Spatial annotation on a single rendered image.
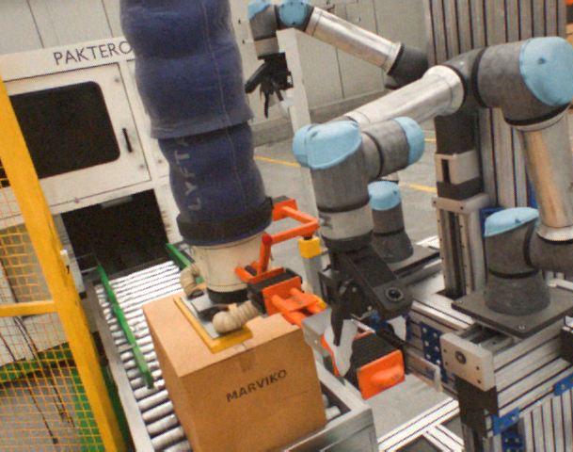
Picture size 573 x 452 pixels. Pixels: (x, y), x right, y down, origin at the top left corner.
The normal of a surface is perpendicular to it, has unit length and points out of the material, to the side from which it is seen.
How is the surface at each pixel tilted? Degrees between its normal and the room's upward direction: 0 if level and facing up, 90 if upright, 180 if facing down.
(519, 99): 113
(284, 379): 90
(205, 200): 78
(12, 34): 90
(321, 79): 90
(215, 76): 92
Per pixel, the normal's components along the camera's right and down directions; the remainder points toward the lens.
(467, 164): 0.48, 0.19
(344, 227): -0.11, 0.34
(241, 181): 0.61, -0.12
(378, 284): 0.04, -0.70
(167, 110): -0.36, 0.54
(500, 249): -0.76, 0.34
